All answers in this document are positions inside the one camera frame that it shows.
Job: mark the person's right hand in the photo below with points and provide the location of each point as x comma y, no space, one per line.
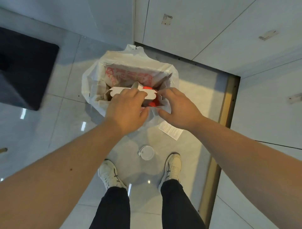
181,110

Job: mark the person's left hand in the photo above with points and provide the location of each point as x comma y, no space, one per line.
122,110

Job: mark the person's left thumb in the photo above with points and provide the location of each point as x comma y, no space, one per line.
145,114

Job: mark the person's right thumb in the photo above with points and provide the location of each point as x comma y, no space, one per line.
164,113

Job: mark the white cardboard box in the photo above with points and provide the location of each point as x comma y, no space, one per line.
115,90

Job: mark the white plastic bag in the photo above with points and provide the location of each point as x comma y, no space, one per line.
94,80

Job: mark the person's right forearm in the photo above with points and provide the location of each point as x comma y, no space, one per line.
247,169

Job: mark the person's left forearm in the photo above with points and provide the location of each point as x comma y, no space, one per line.
59,179

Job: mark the red plastic cup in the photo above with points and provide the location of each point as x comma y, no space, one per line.
153,103

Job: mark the white paper receipt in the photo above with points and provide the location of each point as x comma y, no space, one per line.
170,130

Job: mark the red round lid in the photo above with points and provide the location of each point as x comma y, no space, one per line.
148,87

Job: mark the white round plastic lid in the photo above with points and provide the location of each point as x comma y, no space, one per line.
146,152

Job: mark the brown paper bag red print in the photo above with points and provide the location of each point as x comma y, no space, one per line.
127,75

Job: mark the person's right white shoe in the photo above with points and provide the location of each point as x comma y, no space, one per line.
172,168

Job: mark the person's white shoe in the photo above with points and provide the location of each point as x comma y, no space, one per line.
109,174
172,168

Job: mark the brass floor threshold strip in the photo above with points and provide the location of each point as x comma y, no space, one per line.
227,110

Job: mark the person's left white shoe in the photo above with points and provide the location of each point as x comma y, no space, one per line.
109,174

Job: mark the paper label sticker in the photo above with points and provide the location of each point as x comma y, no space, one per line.
167,19
268,35
295,98

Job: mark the person's right black trouser leg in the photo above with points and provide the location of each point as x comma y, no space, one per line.
180,207

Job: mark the person's black trouser leg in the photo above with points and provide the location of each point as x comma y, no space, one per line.
113,210
180,207

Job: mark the white cabinet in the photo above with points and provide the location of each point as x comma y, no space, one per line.
212,26

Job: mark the person's left black trouser leg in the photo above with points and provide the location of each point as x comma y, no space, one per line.
113,210

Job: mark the black padded stool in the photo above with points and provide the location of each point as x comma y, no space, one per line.
23,68

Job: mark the small brown object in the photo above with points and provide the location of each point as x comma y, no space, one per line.
3,150

